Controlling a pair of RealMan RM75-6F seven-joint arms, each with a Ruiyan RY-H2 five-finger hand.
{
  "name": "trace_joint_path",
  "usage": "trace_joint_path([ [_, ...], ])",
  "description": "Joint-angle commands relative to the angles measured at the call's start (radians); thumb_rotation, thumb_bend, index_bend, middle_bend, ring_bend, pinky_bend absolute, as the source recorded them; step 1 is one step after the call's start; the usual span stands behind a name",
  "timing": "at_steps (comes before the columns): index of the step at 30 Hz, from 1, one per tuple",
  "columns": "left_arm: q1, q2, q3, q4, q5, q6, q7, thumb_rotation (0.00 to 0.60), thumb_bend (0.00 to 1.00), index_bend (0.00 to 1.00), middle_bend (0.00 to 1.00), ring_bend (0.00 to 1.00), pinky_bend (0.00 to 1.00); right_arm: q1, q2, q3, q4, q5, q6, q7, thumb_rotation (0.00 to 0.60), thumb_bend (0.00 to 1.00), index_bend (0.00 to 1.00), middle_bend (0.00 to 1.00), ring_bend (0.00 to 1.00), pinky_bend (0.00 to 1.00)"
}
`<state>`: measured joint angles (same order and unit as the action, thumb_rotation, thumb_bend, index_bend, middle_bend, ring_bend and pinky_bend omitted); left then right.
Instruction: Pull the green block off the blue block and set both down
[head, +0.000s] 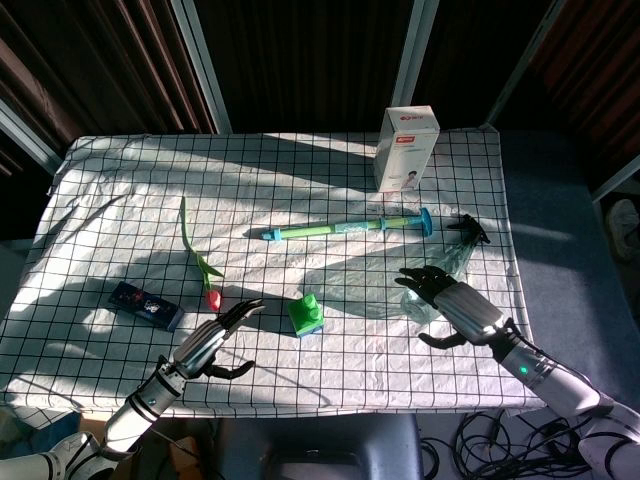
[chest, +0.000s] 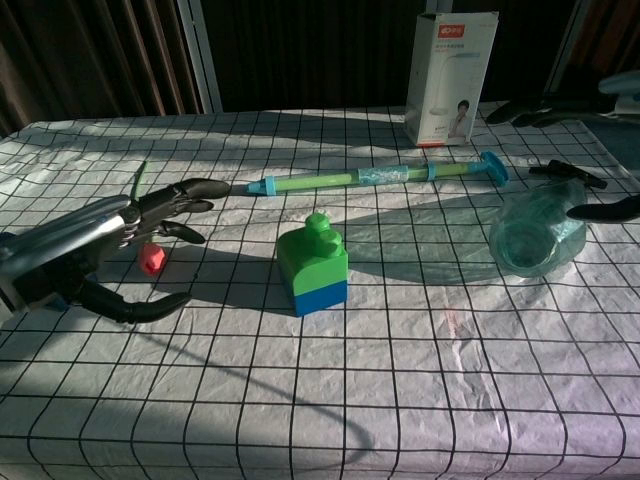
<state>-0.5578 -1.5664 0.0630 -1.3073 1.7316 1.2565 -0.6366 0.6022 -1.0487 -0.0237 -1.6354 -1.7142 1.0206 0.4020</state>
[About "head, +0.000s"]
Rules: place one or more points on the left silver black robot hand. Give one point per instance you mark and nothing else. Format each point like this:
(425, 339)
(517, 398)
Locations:
(200, 345)

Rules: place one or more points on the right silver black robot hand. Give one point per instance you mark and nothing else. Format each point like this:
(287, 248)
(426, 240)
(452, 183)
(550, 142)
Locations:
(470, 310)

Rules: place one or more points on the green toy block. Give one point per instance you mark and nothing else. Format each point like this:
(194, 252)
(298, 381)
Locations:
(302, 312)

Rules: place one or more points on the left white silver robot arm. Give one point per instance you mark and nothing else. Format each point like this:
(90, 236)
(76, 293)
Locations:
(135, 410)

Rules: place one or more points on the artificial red tulip flower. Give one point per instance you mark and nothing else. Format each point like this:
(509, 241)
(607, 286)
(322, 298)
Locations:
(214, 300)

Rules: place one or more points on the green transparent spray bottle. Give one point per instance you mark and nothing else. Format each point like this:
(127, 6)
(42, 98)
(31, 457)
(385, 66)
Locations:
(462, 255)

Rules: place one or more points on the dark blue printed box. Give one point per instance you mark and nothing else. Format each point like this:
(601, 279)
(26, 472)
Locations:
(145, 305)

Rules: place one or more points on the dark grey chair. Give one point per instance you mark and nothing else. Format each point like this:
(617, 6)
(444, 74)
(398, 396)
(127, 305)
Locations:
(320, 445)

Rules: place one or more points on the green blue toy water pump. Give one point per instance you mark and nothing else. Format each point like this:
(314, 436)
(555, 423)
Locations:
(320, 231)

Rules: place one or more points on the white product carton box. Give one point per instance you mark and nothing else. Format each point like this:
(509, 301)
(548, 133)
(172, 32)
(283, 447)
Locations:
(405, 150)

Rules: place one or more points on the white shoe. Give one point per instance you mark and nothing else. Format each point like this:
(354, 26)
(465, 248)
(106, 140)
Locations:
(625, 230)

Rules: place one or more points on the white black checkered tablecloth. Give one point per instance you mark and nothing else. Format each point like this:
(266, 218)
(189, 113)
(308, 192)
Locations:
(150, 175)

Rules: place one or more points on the grey metal frame post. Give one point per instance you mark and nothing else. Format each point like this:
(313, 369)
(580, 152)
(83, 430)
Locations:
(525, 60)
(412, 55)
(200, 65)

